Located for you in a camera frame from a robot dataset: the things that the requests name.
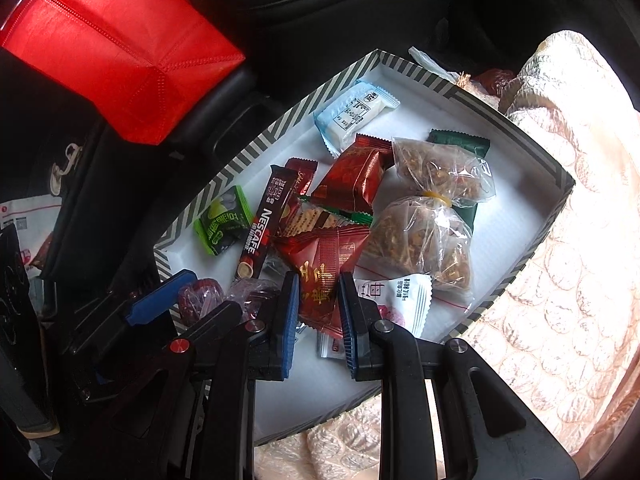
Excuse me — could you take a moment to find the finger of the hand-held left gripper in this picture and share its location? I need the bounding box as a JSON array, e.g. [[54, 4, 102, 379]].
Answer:
[[65, 269, 197, 361], [70, 342, 168, 403]]

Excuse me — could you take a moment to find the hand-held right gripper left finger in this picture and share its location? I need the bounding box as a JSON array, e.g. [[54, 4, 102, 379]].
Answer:
[[65, 270, 302, 480]]

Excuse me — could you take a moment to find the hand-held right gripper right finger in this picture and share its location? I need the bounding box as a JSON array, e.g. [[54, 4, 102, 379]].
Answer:
[[339, 271, 576, 480]]

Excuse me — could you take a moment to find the white red snack packet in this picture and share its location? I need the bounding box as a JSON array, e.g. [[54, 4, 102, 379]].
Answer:
[[316, 332, 351, 361]]

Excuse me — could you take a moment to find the dark plum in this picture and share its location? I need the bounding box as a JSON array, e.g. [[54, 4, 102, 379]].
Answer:
[[227, 277, 283, 321], [177, 278, 223, 326]]

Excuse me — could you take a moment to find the white pink snack packet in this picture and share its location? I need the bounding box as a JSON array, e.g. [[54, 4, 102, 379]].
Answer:
[[352, 273, 433, 338]]

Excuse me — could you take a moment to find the red foil snack packet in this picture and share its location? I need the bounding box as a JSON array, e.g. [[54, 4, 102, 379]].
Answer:
[[272, 225, 371, 346], [310, 133, 394, 213]]

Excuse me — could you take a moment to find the bright green snack packet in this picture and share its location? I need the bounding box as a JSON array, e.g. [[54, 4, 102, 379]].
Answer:
[[194, 185, 255, 257]]

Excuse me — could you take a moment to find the dark coffee stick sachet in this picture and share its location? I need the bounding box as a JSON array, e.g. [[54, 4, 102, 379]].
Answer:
[[236, 164, 299, 279]]

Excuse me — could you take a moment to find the red cream biscuit packet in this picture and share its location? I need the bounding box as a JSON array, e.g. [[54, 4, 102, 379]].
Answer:
[[280, 195, 373, 238]]

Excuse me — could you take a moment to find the clear bag of brown snack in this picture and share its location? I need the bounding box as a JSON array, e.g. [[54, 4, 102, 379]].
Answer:
[[357, 136, 496, 311]]

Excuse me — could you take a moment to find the small dark red packet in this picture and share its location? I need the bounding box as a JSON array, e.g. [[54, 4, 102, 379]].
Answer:
[[285, 157, 319, 196]]

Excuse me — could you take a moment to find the striped cardboard box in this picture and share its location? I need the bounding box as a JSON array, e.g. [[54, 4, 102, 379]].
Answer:
[[152, 49, 576, 448]]

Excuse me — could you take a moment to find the blue white snack packet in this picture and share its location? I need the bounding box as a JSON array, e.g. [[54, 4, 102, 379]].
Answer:
[[313, 80, 401, 158]]

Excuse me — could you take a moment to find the dark green snack packet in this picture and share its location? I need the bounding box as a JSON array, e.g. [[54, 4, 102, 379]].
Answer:
[[427, 128, 491, 231]]

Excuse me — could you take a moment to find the black cloth with white logo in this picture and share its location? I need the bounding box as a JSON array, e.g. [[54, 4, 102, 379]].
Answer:
[[37, 120, 201, 281]]

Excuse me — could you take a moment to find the white printed parcel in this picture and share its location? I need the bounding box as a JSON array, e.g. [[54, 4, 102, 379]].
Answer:
[[0, 199, 63, 281]]

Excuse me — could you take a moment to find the black car console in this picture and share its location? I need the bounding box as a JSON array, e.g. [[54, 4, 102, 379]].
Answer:
[[165, 67, 301, 171]]

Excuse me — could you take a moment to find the peach quilted blanket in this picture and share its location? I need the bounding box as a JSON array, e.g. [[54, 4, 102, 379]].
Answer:
[[252, 30, 640, 480]]

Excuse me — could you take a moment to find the red fabric bag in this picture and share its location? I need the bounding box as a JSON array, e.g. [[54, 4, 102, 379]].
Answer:
[[0, 0, 247, 146]]

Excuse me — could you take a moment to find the clear plastic wrapper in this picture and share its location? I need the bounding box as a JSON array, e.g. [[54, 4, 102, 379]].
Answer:
[[407, 46, 461, 86]]

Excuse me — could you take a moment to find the red plastic wrapper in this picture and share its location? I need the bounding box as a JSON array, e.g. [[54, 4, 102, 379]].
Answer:
[[470, 67, 518, 98]]

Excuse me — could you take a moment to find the black leather car seat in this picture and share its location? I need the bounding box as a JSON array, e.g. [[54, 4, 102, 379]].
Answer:
[[240, 0, 481, 91]]

